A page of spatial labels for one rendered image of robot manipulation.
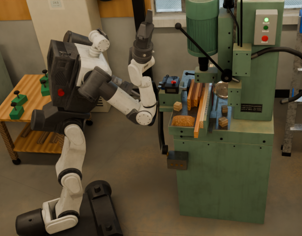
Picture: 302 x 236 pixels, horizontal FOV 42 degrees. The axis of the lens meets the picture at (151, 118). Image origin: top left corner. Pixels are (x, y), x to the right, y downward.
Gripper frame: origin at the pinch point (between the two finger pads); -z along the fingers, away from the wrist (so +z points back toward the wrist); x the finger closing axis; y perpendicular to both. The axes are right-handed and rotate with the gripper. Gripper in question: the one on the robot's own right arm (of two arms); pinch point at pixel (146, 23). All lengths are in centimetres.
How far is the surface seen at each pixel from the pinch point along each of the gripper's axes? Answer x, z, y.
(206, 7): 44, 14, 21
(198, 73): 42, 56, 25
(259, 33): 36, 16, 49
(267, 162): 20, 89, 79
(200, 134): 10, 70, 36
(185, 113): 22, 70, 25
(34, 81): 88, 155, -111
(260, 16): 37, 7, 46
